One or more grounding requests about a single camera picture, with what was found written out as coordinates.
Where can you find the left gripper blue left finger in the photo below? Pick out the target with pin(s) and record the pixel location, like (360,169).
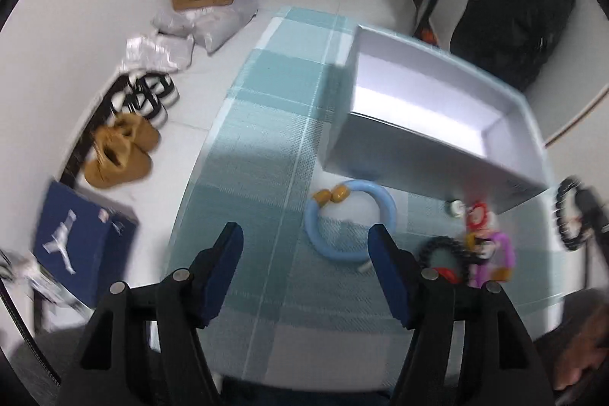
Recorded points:
(216,267)

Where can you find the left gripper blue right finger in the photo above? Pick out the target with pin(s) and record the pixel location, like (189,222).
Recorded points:
(398,273)

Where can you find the red round badge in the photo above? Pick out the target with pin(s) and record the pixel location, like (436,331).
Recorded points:
(449,275)

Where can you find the right hand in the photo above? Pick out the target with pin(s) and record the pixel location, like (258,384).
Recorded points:
(585,350)

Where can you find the small white green charm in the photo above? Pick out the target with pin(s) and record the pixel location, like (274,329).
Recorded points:
(456,208)

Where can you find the teal plaid tablecloth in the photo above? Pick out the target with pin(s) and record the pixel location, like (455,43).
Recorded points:
(294,318)

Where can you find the navy Jordan shoe box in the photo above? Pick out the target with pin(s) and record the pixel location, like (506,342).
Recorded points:
(84,244)

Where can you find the tan suede boot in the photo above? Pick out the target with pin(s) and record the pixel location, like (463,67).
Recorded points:
(117,160)
(138,130)

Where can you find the grey cardboard box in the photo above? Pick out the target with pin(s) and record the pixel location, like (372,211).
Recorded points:
(412,117)

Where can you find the black white sneaker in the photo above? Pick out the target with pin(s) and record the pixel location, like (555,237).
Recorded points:
(154,84)
(142,103)

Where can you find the crumpled silver parcel bag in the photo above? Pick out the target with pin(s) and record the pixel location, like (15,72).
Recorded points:
(158,52)

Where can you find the orange small object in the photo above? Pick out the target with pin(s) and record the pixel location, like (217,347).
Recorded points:
(428,36)

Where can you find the grey plastic parcel bag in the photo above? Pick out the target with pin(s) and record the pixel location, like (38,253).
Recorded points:
(210,27)

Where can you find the large black bag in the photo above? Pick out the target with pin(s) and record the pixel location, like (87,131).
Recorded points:
(511,39)

